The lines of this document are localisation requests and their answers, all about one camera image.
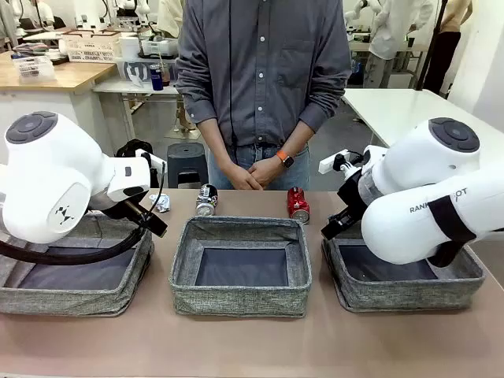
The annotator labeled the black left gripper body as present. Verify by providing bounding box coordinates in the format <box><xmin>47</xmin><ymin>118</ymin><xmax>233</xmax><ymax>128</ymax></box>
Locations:
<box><xmin>102</xmin><ymin>198</ymin><xmax>169</xmax><ymax>239</ymax></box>

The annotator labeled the person's right forearm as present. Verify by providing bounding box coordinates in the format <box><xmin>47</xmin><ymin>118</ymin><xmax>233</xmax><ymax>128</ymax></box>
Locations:
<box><xmin>195</xmin><ymin>117</ymin><xmax>238</xmax><ymax>174</ymax></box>

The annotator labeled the person's left forearm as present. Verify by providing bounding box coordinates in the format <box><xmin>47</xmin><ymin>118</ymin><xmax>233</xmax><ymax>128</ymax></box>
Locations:
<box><xmin>275</xmin><ymin>117</ymin><xmax>321</xmax><ymax>159</ymax></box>

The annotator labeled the orange strap smartwatch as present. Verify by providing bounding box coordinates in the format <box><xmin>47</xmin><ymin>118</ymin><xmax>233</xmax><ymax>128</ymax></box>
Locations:
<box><xmin>276</xmin><ymin>149</ymin><xmax>296</xmax><ymax>169</ymax></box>

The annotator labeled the bystander in white shirt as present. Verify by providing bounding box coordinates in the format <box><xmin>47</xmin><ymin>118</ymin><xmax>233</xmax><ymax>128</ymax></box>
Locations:
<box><xmin>369</xmin><ymin>0</ymin><xmax>435</xmax><ymax>90</ymax></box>

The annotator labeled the clear plastic storage box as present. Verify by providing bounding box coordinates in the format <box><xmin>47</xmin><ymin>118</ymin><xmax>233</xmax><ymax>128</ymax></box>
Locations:
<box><xmin>11</xmin><ymin>54</ymin><xmax>57</xmax><ymax>82</ymax></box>

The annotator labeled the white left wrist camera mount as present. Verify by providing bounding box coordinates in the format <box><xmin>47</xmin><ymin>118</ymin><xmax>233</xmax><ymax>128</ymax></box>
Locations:
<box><xmin>135</xmin><ymin>148</ymin><xmax>168</xmax><ymax>169</ymax></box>

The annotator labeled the grey plastic stool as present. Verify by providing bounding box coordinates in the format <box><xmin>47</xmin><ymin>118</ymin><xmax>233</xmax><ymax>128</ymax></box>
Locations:
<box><xmin>166</xmin><ymin>143</ymin><xmax>209</xmax><ymax>189</ymax></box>

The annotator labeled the blue drink can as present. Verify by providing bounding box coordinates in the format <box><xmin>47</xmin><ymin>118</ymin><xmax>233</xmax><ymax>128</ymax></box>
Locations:
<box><xmin>150</xmin><ymin>64</ymin><xmax>165</xmax><ymax>93</ymax></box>

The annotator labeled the crushed red soda can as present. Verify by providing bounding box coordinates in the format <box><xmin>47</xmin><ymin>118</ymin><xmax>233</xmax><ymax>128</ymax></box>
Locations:
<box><xmin>286</xmin><ymin>187</ymin><xmax>312</xmax><ymax>226</ymax></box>

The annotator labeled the crushed black soda can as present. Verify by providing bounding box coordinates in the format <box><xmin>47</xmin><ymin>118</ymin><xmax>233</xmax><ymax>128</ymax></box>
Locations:
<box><xmin>195</xmin><ymin>183</ymin><xmax>220</xmax><ymax>218</ymax></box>

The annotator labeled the person's right hand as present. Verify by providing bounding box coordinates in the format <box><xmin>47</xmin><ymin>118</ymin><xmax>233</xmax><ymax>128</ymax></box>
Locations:
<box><xmin>225</xmin><ymin>162</ymin><xmax>265</xmax><ymax>192</ymax></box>

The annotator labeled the wooden top table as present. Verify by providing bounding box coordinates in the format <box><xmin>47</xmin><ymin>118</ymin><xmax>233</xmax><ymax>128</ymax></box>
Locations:
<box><xmin>0</xmin><ymin>50</ymin><xmax>120</xmax><ymax>96</ymax></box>

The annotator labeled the black backpack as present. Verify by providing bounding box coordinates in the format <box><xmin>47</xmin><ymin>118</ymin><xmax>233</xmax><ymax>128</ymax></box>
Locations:
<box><xmin>115</xmin><ymin>139</ymin><xmax>154</xmax><ymax>159</ymax></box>

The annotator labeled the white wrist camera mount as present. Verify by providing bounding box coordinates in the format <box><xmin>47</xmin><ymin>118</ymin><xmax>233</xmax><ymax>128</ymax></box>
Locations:
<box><xmin>135</xmin><ymin>148</ymin><xmax>168</xmax><ymax>169</ymax></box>
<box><xmin>317</xmin><ymin>148</ymin><xmax>371</xmax><ymax>176</ymax></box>

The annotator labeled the person in grey shirt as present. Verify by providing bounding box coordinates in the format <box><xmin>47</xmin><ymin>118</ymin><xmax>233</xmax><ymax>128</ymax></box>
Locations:
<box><xmin>175</xmin><ymin>0</ymin><xmax>353</xmax><ymax>192</ymax></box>

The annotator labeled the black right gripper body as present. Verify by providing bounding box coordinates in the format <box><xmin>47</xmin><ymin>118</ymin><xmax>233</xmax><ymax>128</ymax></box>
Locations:
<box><xmin>335</xmin><ymin>162</ymin><xmax>374</xmax><ymax>222</ymax></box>

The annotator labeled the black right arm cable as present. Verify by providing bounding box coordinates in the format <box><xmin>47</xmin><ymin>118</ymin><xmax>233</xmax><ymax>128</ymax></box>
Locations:
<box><xmin>427</xmin><ymin>235</ymin><xmax>472</xmax><ymax>269</ymax></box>

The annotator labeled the white paper ball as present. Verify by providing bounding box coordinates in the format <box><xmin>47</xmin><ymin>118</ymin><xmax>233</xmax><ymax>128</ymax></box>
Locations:
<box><xmin>148</xmin><ymin>192</ymin><xmax>173</xmax><ymax>215</ymax></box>

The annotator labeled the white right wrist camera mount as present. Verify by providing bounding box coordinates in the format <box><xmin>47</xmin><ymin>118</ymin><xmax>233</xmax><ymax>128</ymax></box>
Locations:
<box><xmin>317</xmin><ymin>148</ymin><xmax>371</xmax><ymax>176</ymax></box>

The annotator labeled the bystander in black trousers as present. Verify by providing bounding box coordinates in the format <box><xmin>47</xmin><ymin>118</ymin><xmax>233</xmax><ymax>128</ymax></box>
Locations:
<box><xmin>423</xmin><ymin>0</ymin><xmax>474</xmax><ymax>96</ymax></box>

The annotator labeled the grey fabric basket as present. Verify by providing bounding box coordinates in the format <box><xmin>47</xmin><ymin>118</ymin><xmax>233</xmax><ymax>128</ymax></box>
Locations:
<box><xmin>0</xmin><ymin>212</ymin><xmax>155</xmax><ymax>317</ymax></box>
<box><xmin>321</xmin><ymin>220</ymin><xmax>487</xmax><ymax>314</ymax></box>
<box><xmin>169</xmin><ymin>215</ymin><xmax>313</xmax><ymax>318</ymax></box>

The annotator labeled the white slatted crate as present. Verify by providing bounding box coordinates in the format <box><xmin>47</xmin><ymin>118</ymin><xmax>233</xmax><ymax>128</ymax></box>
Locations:
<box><xmin>61</xmin><ymin>30</ymin><xmax>123</xmax><ymax>64</ymax></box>

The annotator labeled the person's left hand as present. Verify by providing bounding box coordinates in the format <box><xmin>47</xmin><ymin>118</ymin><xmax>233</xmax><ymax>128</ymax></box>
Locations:
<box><xmin>247</xmin><ymin>156</ymin><xmax>295</xmax><ymax>190</ymax></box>

